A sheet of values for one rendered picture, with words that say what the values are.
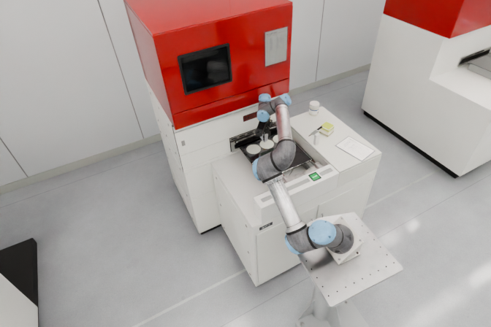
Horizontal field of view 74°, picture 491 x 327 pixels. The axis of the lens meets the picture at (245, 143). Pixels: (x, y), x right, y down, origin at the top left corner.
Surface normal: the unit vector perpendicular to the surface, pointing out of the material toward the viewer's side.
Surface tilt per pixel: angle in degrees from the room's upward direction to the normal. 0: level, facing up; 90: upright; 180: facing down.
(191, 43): 90
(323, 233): 34
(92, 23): 90
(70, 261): 0
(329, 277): 0
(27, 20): 90
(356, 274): 0
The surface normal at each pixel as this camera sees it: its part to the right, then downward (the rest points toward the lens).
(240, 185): -0.05, -0.76
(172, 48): 0.46, 0.56
